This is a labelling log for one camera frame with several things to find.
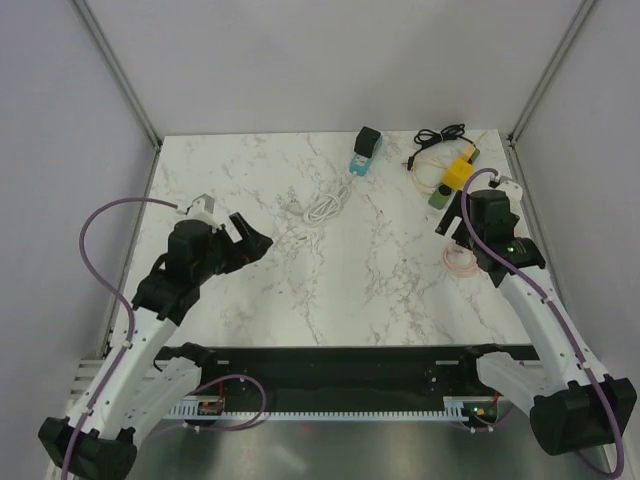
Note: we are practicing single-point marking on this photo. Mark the left aluminium frame post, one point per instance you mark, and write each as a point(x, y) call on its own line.
point(106, 51)

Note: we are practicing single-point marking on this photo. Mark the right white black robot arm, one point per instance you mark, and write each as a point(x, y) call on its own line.
point(576, 403)

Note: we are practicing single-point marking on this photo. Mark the aluminium frame post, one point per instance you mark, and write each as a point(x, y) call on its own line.
point(553, 66)
point(106, 51)

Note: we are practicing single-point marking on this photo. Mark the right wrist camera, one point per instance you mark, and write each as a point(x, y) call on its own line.
point(510, 187)

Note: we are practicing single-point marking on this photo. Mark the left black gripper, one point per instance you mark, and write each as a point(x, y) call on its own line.
point(254, 245)

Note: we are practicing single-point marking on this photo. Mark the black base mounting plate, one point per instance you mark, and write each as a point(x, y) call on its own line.
point(341, 380)

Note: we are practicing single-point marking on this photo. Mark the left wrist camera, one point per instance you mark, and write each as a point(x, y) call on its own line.
point(201, 209)

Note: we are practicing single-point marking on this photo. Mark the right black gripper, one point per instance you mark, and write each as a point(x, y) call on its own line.
point(453, 211)

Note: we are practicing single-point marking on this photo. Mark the green power strip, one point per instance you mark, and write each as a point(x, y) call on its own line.
point(442, 193)

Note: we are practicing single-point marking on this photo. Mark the white slotted cable duct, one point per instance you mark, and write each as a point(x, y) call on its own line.
point(452, 409)

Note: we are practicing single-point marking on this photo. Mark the black cube plug adapter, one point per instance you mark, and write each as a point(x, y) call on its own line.
point(367, 142)

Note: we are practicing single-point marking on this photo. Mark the teal power strip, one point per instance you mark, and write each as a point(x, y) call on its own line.
point(360, 165)

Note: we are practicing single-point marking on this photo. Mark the yellow cube socket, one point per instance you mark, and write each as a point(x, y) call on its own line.
point(457, 174)

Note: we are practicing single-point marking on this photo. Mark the right aluminium frame post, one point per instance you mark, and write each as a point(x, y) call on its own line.
point(553, 66)

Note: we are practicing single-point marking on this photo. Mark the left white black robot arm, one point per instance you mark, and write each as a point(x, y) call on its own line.
point(100, 436)

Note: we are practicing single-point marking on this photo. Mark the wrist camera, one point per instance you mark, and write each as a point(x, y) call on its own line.
point(510, 187)
point(201, 209)

